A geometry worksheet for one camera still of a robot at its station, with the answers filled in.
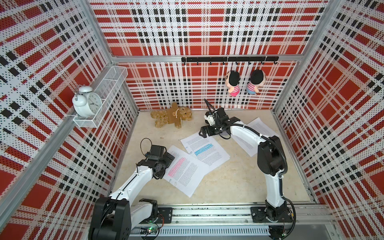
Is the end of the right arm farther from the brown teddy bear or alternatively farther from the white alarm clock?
the white alarm clock

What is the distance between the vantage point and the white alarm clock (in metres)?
0.59

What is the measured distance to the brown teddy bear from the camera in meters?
1.07
